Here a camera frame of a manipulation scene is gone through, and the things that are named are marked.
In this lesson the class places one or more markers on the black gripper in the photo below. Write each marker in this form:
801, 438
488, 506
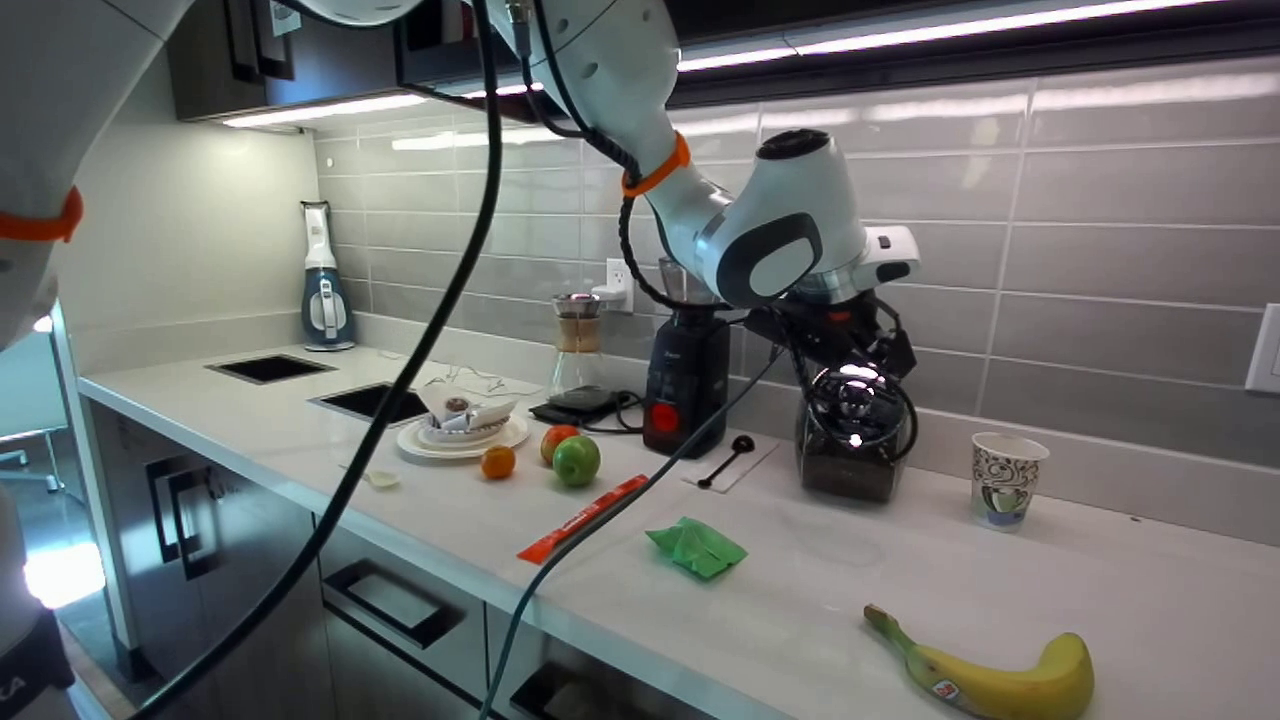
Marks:
843, 330

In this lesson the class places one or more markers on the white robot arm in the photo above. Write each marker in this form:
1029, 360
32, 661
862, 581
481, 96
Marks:
775, 203

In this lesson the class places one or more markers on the black coffee grinder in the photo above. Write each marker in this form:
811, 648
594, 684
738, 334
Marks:
687, 380

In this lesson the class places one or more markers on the patterned paper cup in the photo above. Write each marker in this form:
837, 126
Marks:
1011, 483

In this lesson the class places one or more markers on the green crumpled packet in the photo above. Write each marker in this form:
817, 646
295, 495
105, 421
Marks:
699, 544

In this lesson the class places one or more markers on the black kitchen scale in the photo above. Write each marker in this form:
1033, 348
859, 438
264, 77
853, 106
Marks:
587, 407

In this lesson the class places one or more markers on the glass spice jar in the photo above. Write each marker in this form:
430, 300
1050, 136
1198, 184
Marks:
579, 334

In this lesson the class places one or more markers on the green apple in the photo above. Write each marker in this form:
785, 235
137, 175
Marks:
579, 461

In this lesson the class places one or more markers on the red orange peach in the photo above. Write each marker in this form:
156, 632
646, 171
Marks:
555, 438

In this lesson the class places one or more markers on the orange stick packet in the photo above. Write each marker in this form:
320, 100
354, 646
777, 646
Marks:
583, 523

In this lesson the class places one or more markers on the yellow banana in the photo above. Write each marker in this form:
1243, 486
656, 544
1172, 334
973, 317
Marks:
1003, 684

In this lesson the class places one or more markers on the white round plate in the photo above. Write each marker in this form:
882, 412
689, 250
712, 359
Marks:
503, 442

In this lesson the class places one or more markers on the small orange fruit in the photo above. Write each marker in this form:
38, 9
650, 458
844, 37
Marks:
496, 465

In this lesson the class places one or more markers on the white crumpled wrapper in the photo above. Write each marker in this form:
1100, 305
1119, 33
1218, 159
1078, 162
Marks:
465, 390

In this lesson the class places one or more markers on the black square countertop inset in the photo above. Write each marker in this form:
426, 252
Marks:
271, 368
373, 400

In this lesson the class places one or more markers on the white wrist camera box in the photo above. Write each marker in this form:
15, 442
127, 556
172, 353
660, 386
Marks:
889, 250

